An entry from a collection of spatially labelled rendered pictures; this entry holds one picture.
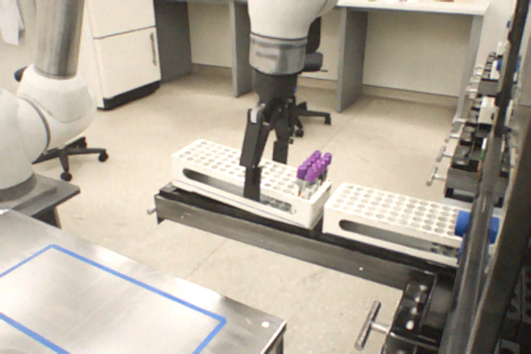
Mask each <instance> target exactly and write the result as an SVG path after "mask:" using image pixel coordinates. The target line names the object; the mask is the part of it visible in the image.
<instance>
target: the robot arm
mask: <svg viewBox="0 0 531 354"><path fill-rule="evenodd" d="M337 3H338V0H248V5H249V14H250V22H251V34H250V64H251V65H252V66H253V78H252V89H253V90H254V91H255V92H256V93H257V94H258V103H257V107H256V108H255V109H253V108H249V109H248V111H247V123H246V127H245V133H244V137H243V145H242V149H241V153H240V158H239V166H241V167H244V168H245V172H244V184H243V196H244V198H246V199H249V200H251V201H256V202H258V201H259V195H260V186H262V168H263V166H262V165H259V164H260V161H262V155H263V153H264V150H265V147H266V142H267V139H268V136H269V132H270V131H273V129H275V133H276V136H277V140H275V141H273V151H272V161H273V162H277V163H279V164H284V165H287V158H288V150H289V145H293V142H294V139H292V138H291V137H294V135H295V97H296V89H297V81H298V74H299V71H301V69H302V68H303V66H304V61H305V54H306V46H307V35H308V31H309V27H310V24H311V22H312V21H314V19H315V18H316V17H320V16H321V15H324V14H326V13H328V12H329V11H330V10H331V9H332V8H333V7H334V6H335V5H336V4H337ZM84 5H85V0H38V7H37V27H36V47H35V62H34V63H33V64H32V65H31V66H30V67H29V68H27V69H26V71H25V72H24V76H23V78H21V81H20V84H19V86H18V88H17V91H16V94H15V96H14V95H13V94H12V93H11V92H9V91H7V90H5V89H3V88H1V87H0V208H2V207H7V208H9V209H12V210H16V211H19V210H20V209H23V208H24V207H26V206H28V205H31V204H32V203H34V202H36V201H39V199H41V198H43V197H45V196H47V195H49V194H53V193H55V192H56V191H58V188H57V187H56V185H55V184H50V183H45V182H42V181H39V180H38V179H36V175H35V173H34V171H33V167H32V162H33V161H35V160H36V159H37V157H38V156H39V155H40V154H41V153H43V152H45V151H47V150H50V149H54V148H55V147H57V146H59V145H62V144H64V143H66V142H68V141H69V140H71V139H73V138H75V137H76V136H78V135H79V134H81V133H82V132H84V131H85V130H86V129H87V128H88V127H89V126H90V125H91V123H92V121H93V119H94V117H95V115H96V98H95V96H94V94H93V92H92V90H91V89H90V88H89V87H88V86H87V81H86V78H85V76H84V75H83V73H82V72H81V71H80V70H79V69H78V68H77V64H78V55H79V48H80V47H81V31H82V22H83V14H84ZM264 122H265V123H268V124H269V125H266V124H263V123H264ZM289 128H290V130H289Z"/></svg>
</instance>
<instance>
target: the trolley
mask: <svg viewBox="0 0 531 354"><path fill-rule="evenodd" d="M285 331H286V321H285V320H284V319H281V318H278V317H276V316H273V315H272V314H269V313H267V312H264V311H261V310H259V309H256V308H254V307H251V306H248V305H246V304H243V303H240V302H238V301H235V300H233V299H231V298H229V297H227V296H223V295H221V294H219V293H216V292H213V291H210V290H208V289H206V288H202V287H200V286H198V285H197V284H194V283H192V282H189V281H185V280H184V279H181V278H179V277H176V276H173V275H171V274H168V273H165V272H164V271H163V270H160V269H156V268H154V267H152V266H150V265H146V264H144V263H142V262H138V261H135V260H134V259H133V258H130V257H127V256H125V255H123V254H119V253H117V252H114V251H113V250H109V249H107V248H105V247H102V246H101V245H98V244H96V243H93V242H90V241H88V240H86V239H82V238H80V237H77V236H75V235H72V234H70V233H69V232H66V231H64V230H62V229H60V228H56V227H53V226H51V225H49V224H45V223H44V222H41V221H39V220H36V219H33V217H30V216H28V215H25V214H23V213H20V212H18V211H16V210H12V209H9V208H7V207H2V208H0V354H284V333H285Z"/></svg>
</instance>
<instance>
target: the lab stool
mask: <svg viewBox="0 0 531 354"><path fill-rule="evenodd" d="M27 68H29V66H27V67H25V68H21V69H19V70H17V71H15V72H14V73H13V75H14V79H15V80H16V81H17V82H18V83H20V81H21V78H23V76H24V72H25V71H26V69H27ZM86 140H87V139H86V137H80V138H78V139H76V140H74V141H72V142H70V143H69V144H67V145H66V144H65V143H64V144H62V145H59V146H57V147H55V148H54V149H50V150H47V151H45V152H46V153H45V154H43V153H41V154H40V155H39V156H38V157H37V159H36V160H35V161H33V162H32V165H35V164H38V163H40V162H44V161H46V160H51V159H55V158H58V157H59V159H60V160H61V163H62V168H63V171H64V172H63V173H62V174H61V176H60V177H61V179H63V180H65V181H67V182H69V181H71V180H72V178H73V176H72V175H71V174H70V173H69V171H70V163H69V158H68V156H74V155H88V154H99V156H98V160H99V161H100V162H104V161H105V160H107V159H108V158H109V155H108V154H107V149H105V148H87V145H88V143H87V142H86ZM77 146H78V147H79V148H76V147H77Z"/></svg>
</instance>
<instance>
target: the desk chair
mask: <svg viewBox="0 0 531 354"><path fill-rule="evenodd" d="M321 34H322V25H321V16H320V17H316V18H315V19H314V21H312V22H311V24H310V27H309V31H308V35H307V46H306V54H305V61H304V66H303V68H302V69H301V71H299V74H298V75H301V74H302V73H315V72H319V71H321V72H328V70H321V68H322V64H323V54H322V53H320V52H316V51H317V50H318V47H320V44H321ZM298 116H304V117H323V118H325V124H327V123H328V125H331V122H332V118H330V116H331V114H329V112H325V111H312V110H307V102H301V103H299V104H297V105H296V97H295V125H296V127H298V128H299V129H298V130H296V132H295V136H296V137H303V136H304V130H302V128H303V124H302V123H301V122H300V120H299V117H298Z"/></svg>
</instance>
